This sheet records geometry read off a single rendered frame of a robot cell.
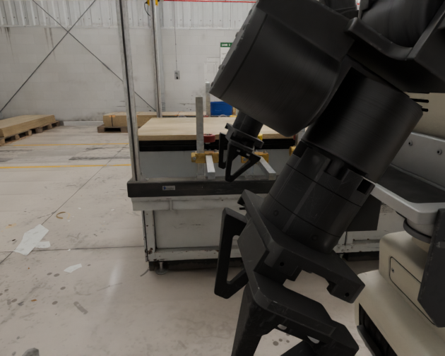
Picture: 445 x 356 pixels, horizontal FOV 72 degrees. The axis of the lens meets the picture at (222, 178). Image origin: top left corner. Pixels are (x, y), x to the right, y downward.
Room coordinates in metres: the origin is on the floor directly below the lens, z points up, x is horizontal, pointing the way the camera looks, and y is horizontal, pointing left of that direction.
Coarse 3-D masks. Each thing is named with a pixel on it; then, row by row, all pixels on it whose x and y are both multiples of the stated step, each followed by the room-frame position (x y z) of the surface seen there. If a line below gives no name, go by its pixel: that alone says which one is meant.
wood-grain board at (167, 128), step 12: (156, 120) 2.23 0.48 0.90; (168, 120) 2.23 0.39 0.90; (180, 120) 2.23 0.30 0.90; (192, 120) 2.23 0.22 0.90; (204, 120) 2.23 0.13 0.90; (216, 120) 2.23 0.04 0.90; (228, 120) 2.23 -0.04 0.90; (144, 132) 1.70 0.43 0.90; (156, 132) 1.70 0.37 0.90; (168, 132) 1.70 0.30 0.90; (180, 132) 1.70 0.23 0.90; (192, 132) 1.70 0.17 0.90; (204, 132) 1.70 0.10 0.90; (216, 132) 1.70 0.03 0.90; (264, 132) 1.70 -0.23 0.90; (276, 132) 1.70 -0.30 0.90
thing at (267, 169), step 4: (260, 156) 1.48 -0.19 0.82; (260, 160) 1.40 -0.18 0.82; (264, 160) 1.40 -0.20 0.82; (260, 164) 1.38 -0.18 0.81; (264, 164) 1.33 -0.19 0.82; (264, 168) 1.28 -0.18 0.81; (268, 168) 1.27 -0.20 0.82; (272, 168) 1.27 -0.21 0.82; (264, 172) 1.28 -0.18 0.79; (268, 172) 1.20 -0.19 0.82; (272, 172) 1.20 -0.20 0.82; (268, 176) 1.20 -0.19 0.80; (272, 176) 1.20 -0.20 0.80
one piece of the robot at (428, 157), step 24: (408, 144) 0.47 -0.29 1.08; (432, 144) 0.42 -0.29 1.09; (408, 168) 0.46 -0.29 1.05; (432, 168) 0.41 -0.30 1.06; (384, 192) 0.37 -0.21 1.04; (408, 192) 0.37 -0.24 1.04; (432, 192) 0.37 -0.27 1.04; (360, 216) 0.56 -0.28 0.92; (408, 216) 0.32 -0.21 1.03; (432, 216) 0.31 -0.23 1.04; (432, 240) 0.31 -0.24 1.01; (432, 264) 0.30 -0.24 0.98; (432, 288) 0.30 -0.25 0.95; (432, 312) 0.30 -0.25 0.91
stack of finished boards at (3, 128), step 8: (0, 120) 6.94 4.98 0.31; (8, 120) 6.94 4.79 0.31; (16, 120) 6.94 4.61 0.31; (24, 120) 6.94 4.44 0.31; (32, 120) 6.97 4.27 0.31; (40, 120) 7.31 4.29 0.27; (48, 120) 7.72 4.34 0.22; (0, 128) 5.78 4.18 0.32; (8, 128) 5.97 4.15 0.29; (16, 128) 6.24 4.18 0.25; (24, 128) 6.52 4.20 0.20; (32, 128) 6.88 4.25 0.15; (0, 136) 5.75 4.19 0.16
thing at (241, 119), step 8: (240, 112) 0.62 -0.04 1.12; (240, 120) 0.61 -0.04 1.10; (248, 120) 0.61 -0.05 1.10; (256, 120) 0.61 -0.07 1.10; (232, 128) 0.60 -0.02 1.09; (240, 128) 0.61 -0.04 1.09; (248, 128) 0.61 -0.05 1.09; (256, 128) 0.61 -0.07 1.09; (240, 136) 0.58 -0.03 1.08; (248, 136) 0.58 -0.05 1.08; (256, 136) 0.62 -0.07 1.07; (256, 144) 0.59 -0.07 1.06
